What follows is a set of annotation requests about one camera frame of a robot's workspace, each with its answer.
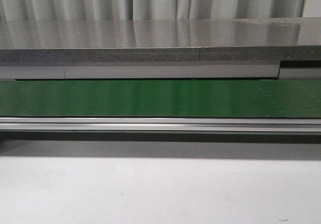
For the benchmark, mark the green conveyor belt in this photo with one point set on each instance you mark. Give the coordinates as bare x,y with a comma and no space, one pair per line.
162,98

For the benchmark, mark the grey stone countertop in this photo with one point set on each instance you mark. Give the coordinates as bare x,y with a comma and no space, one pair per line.
160,40

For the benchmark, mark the aluminium conveyor frame rail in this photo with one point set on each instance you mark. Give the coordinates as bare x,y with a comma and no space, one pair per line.
14,126

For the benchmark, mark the white pleated curtain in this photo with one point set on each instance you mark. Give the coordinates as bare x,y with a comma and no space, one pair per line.
38,10

